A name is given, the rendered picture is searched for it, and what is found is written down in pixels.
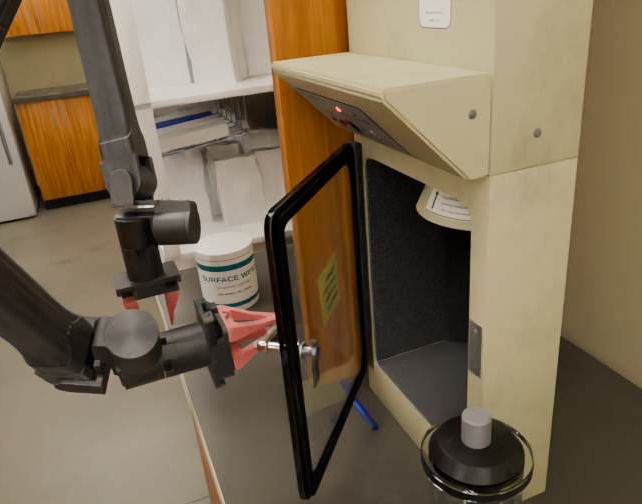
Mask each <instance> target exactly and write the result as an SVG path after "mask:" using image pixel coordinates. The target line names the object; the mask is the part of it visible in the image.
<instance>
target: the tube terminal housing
mask: <svg viewBox="0 0 642 504"><path fill-rule="evenodd" d="M346 4H347V20H348V37H349V52H351V53H358V54H365V55H372V56H379V57H386V58H393V59H400V60H407V61H413V62H420V63H427V64H434V65H441V66H448V67H455V68H462V69H469V70H476V71H483V72H489V75H492V77H491V106H490V135H489V164H488V175H486V177H483V178H479V179H474V180H467V179H463V178H460V177H458V176H456V175H453V174H451V173H448V172H446V171H444V170H441V169H439V168H437V167H434V166H432V165H429V164H427V163H425V162H422V161H420V160H417V159H415V158H413V157H410V156H408V155H406V154H403V153H401V152H398V151H396V150H394V149H391V148H389V147H387V146H384V145H382V144H379V143H377V142H375V141H372V140H370V139H367V138H365V137H363V136H360V135H358V134H356V133H354V140H355V141H357V142H359V143H361V145H362V163H363V181H364V199H365V217H366V235H367V252H368V270H369V288H370V306H371V324H372V342H373V360H374V370H373V368H372V367H371V366H370V365H369V364H368V371H369V387H370V388H371V390H372V391H373V392H374V393H375V395H376V396H377V397H378V398H379V399H380V401H381V402H382V403H383V404H384V406H385V407H386V408H387V409H388V411H389V412H390V413H391V414H392V415H393V417H394V418H395V419H396V420H397V422H398V423H399V424H400V425H401V427H402V428H403V429H404V430H405V431H406V433H407V434H408V435H409V436H410V438H411V439H412V440H413V441H414V443H415V444H416V445H417V446H418V447H419V449H420V447H421V441H422V438H423V436H424V434H425V433H426V431H427V430H428V429H429V428H430V427H431V425H430V424H429V423H428V421H427V420H426V419H425V418H424V417H423V416H422V415H421V414H420V412H419V411H418V410H417V409H416V408H415V407H414V406H413V404H412V403H411V402H410V401H409V400H408V399H407V398H406V397H405V395H404V394H403V393H402V392H401V391H400V390H399V389H398V388H397V386H396V385H395V384H394V383H393V382H392V381H391V380H390V378H389V377H388V376H387V375H386V374H385V373H384V372H383V371H382V369H381V368H380V367H379V365H378V362H379V361H377V360H376V356H375V344H374V326H373V307H372V289H371V270H370V252H369V234H368V215H367V197H366V179H365V163H366V160H370V159H374V160H376V161H378V162H380V163H382V164H385V165H387V166H389V167H391V168H393V169H395V170H397V171H399V172H401V173H403V174H405V175H407V176H410V177H412V178H414V179H416V180H418V181H420V182H422V183H424V184H426V185H428V186H430V187H433V188H435V189H437V190H439V191H441V192H443V193H445V194H447V195H449V196H451V197H453V198H456V199H458V200H460V201H461V202H463V203H464V204H465V205H466V207H467V209H468V211H469V213H470V217H471V256H470V299H469V335H470V319H472V320H473V321H474V322H476V323H477V324H478V325H479V326H481V327H482V342H481V372H480V379H479V378H478V377H477V376H476V375H475V374H474V373H472V372H471V371H470V370H469V342H468V386H467V408H468V407H472V406H478V407H482V408H484V409H486V410H488V411H489V412H490V414H491V416H492V418H495V419H497V420H500V421H502V422H504V423H506V424H508V425H510V426H512V427H513V428H515V429H516V430H517V431H518V432H520V433H521V434H522V435H523V436H524V437H525V439H526V440H527V441H528V443H529V444H530V446H531V448H532V451H533V455H534V469H533V475H532V479H531V481H530V483H529V485H528V486H527V488H526V489H525V490H524V491H523V493H522V501H523V500H526V499H528V498H530V497H532V496H535V495H537V494H539V493H542V492H544V491H545V487H546V477H547V466H548V456H549V446H550V436H551V426H552V415H553V405H554V395H555V385H556V375H557V365H558V354H559V344H560V334H561V324H562V314H563V303H564V293H565V283H566V273H567V263H568V252H569V242H570V232H571V222H572V212H573V201H574V191H575V181H576V171H577V161H578V150H579V140H580V130H581V120H582V110H583V99H584V89H585V79H586V69H587V59H588V48H589V38H590V28H591V18H592V8H593V0H451V30H448V29H427V28H419V9H418V0H346Z"/></svg>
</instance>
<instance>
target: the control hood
mask: <svg viewBox="0 0 642 504"><path fill-rule="evenodd" d="M271 68H272V69H273V72H274V73H275V74H277V75H278V76H279V77H280V78H281V79H283V80H284V81H285V82H286V83H287V84H288V85H290V86H291V87H292V88H293V89H294V90H295V91H297V92H298V93H299V94H300V95H301V96H303V97H304V98H305V99H306V100H307V101H308V102H310V103H311V104H312V105H313V106H314V107H315V108H317V109H318V110H319V111H320V112H321V113H323V114H324V115H325V116H326V117H327V118H328V119H330V120H331V121H332V122H333V123H334V124H335V125H337V126H339V127H341V126H340V125H339V124H338V123H336V122H335V121H334V120H333V119H332V118H331V117H329V116H328V115H327V114H326V113H325V112H323V111H322V110H321V109H320V108H319V107H318V106H316V105H315V104H314V103H313V102H312V101H311V100H309V99H308V98H307V97H306V96H305V95H304V94H302V93H301V92H300V91H299V90H298V89H297V88H299V89H302V90H305V91H309V92H312V93H315V94H318V95H321V96H324V97H327V98H330V99H333V100H336V101H339V102H342V103H345V104H348V105H351V106H354V107H357V108H359V109H360V110H361V111H363V112H364V113H365V114H366V115H367V116H368V117H369V118H370V119H371V120H373V121H374V122H375V123H376V124H377V125H378V126H379V127H380V128H381V129H383V130H384V131H385V132H386V133H387V134H388V135H389V136H390V137H392V138H393V139H394V140H395V141H396V142H397V143H398V144H399V145H400V146H402V147H403V148H404V149H405V150H406V151H407V152H408V153H409V154H410V155H408V154H406V153H403V152H401V151H399V150H396V149H394V148H391V147H389V146H387V145H384V144H382V143H379V142H377V141H375V140H372V139H370V138H367V137H365V136H363V135H360V134H358V133H356V134H358V135H360V136H363V137H365V138H367V139H370V140H372V141H375V142H377V143H379V144H382V145H384V146H387V147H389V148H391V149H394V150H396V151H398V152H401V153H403V154H406V155H408V156H410V157H413V158H415V159H417V160H420V161H422V162H425V163H427V164H429V165H432V166H434V167H437V168H439V169H441V170H444V171H446V172H448V173H451V174H453V175H456V176H458V177H460V178H463V179H467V180H474V179H479V178H483V177H486V175H488V164H489V135H490V106H491V77H492V75H489V72H483V71H476V70H469V69H462V68H455V67H448V66H441V65H434V64H427V63H420V62H413V61H407V60H400V59H393V58H386V57H379V56H372V55H365V54H358V53H351V52H344V53H336V54H328V55H321V56H313V57H305V58H298V59H290V60H282V61H275V62H273V64H271ZM341 128H343V127H341ZM411 155H412V156H411Z"/></svg>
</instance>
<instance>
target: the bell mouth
mask: <svg viewBox="0 0 642 504"><path fill-rule="evenodd" d="M416 209H417V211H418V213H419V214H420V215H421V216H422V217H423V218H425V219H426V220H428V221H430V222H432V223H435V224H438V225H441V226H444V227H448V228H453V229H458V230H466V231H471V217H470V213H469V211H468V209H467V207H466V205H465V204H464V203H463V202H461V201H460V200H458V199H456V198H453V197H451V196H449V195H447V194H445V193H443V192H441V191H439V190H437V189H435V188H433V187H430V186H428V185H425V187H424V189H423V191H422V193H421V196H420V198H419V200H418V202H417V205H416Z"/></svg>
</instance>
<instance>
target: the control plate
mask: <svg viewBox="0 0 642 504"><path fill-rule="evenodd" d="M297 89H298V90H299V91H300V92H301V93H302V94H304V95H305V96H306V97H307V98H308V99H309V100H311V101H312V102H313V103H314V104H315V105H316V106H318V107H319V108H320V109H321V110H322V111H323V112H325V113H326V114H327V115H328V116H329V117H331V118H332V116H333V117H335V118H336V119H337V120H338V121H336V120H334V119H333V118H332V119H333V120H334V121H335V122H336V123H338V124H339V125H340V126H341V127H343V128H346V129H348V130H351V131H353V132H355V133H358V134H360V135H363V136H365V137H367V138H370V139H372V140H375V141H377V142H379V143H382V144H384V145H387V146H389V147H391V148H394V149H396V150H399V151H401V152H403V153H406V154H408V155H410V154H409V153H408V152H407V151H406V150H405V149H404V148H403V147H402V146H400V145H399V144H398V143H397V142H396V141H395V140H394V139H393V138H392V137H390V136H389V135H388V134H387V133H386V132H385V131H384V130H383V129H381V128H380V127H379V126H378V125H377V124H376V123H375V122H374V121H373V120H371V119H370V118H369V117H368V116H367V115H366V114H365V113H364V112H363V111H361V110H360V109H359V108H357V107H354V106H351V105H348V104H345V103H342V102H339V101H336V100H333V99H330V98H327V97H324V96H321V95H318V94H315V93H312V92H309V91H305V90H302V89H299V88H297ZM335 106H336V107H338V108H339V109H340V110H342V112H340V111H338V110H337V109H336V108H335ZM350 111H351V112H353V113H354V114H355V115H356V116H357V117H354V116H352V115H351V113H350ZM339 119H342V120H343V121H345V122H346V123H347V121H346V120H348V121H351V122H352V123H353V124H354V125H355V126H357V127H358V128H359V129H360V130H361V128H360V127H362V128H364V129H365V130H366V132H365V131H364V132H363V133H360V132H358V131H356V130H355V129H354V128H353V127H352V126H351V125H349V124H348V123H347V124H348V125H349V126H348V127H345V126H344V125H343V124H341V123H340V122H339ZM369 131H372V132H373V133H374V134H375V135H373V136H372V137H371V136H369V134H370V132H369ZM379 134H380V135H382V136H383V137H384V138H385V140H384V139H382V141H380V140H379V139H378V138H379V137H380V136H379Z"/></svg>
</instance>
